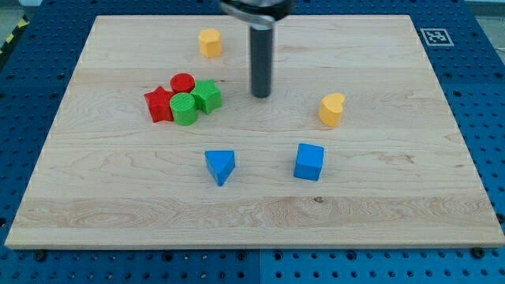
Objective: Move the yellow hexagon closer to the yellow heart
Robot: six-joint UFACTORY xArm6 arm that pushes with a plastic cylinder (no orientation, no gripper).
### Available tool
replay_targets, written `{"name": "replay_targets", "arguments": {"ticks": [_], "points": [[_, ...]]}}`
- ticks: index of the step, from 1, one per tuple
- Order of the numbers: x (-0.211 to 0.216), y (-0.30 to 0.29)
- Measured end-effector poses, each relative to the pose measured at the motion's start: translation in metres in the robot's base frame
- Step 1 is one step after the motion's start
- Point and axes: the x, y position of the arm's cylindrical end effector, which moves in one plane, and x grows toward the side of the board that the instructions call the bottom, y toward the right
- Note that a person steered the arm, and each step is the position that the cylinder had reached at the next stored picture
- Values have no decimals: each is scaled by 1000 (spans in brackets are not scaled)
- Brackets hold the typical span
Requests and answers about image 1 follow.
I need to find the red star block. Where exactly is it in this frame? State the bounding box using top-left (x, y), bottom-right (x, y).
top-left (144, 86), bottom-right (174, 122)

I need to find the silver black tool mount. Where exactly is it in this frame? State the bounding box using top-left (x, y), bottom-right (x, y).
top-left (219, 0), bottom-right (295, 28)

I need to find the yellow black hazard tape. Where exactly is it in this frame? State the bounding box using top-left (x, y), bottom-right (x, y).
top-left (1, 14), bottom-right (29, 58)

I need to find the blue cube block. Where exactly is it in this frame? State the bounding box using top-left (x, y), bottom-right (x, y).
top-left (294, 144), bottom-right (324, 181)

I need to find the yellow hexagon block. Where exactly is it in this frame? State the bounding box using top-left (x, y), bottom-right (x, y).
top-left (198, 28), bottom-right (222, 58)

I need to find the green star block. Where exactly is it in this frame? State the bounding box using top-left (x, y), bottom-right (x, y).
top-left (191, 79), bottom-right (223, 114)

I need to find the blue triangle block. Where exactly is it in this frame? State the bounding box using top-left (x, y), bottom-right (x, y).
top-left (204, 150), bottom-right (235, 186)

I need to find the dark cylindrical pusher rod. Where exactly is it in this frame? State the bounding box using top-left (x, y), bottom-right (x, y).
top-left (249, 25), bottom-right (273, 98)

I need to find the green cylinder block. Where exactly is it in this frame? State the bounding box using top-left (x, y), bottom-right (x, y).
top-left (170, 92), bottom-right (198, 126)

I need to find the wooden board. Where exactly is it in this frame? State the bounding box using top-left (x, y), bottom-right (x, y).
top-left (6, 15), bottom-right (504, 250)

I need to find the white fiducial marker tag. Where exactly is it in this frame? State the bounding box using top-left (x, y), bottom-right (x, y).
top-left (420, 28), bottom-right (454, 47)

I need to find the yellow heart block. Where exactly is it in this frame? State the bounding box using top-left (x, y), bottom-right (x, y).
top-left (318, 93), bottom-right (346, 128)

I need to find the red cylinder block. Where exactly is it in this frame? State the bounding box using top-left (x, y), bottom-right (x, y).
top-left (170, 73), bottom-right (195, 94)

